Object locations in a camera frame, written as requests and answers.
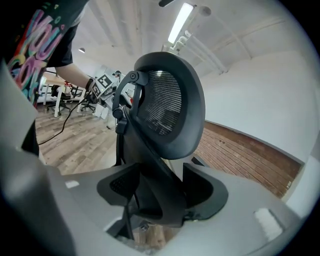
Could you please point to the round ceiling lamp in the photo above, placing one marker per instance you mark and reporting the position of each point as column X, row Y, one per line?
column 81, row 50

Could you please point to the black swivel chair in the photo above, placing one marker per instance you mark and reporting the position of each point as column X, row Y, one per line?
column 87, row 106
column 58, row 96

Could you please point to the black wristband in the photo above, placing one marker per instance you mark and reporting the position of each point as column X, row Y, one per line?
column 89, row 84

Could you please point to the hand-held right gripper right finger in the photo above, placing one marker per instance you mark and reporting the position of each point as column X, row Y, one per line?
column 237, row 215

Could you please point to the person in black printed shirt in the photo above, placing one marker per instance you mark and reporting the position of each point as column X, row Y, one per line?
column 32, row 37

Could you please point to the white ceiling pipes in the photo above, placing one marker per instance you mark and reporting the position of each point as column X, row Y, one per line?
column 200, row 50

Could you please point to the black office chair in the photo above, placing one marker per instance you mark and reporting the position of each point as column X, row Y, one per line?
column 170, row 105

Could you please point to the white desks and chairs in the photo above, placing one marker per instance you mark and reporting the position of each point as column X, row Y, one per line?
column 53, row 77

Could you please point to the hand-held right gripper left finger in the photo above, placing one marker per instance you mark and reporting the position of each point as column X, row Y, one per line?
column 50, row 205

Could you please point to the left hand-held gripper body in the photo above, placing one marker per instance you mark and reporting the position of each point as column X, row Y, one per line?
column 102, row 86

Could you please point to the long tube light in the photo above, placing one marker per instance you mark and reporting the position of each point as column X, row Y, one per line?
column 180, row 22

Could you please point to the person's left forearm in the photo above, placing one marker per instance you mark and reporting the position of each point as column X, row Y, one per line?
column 75, row 73

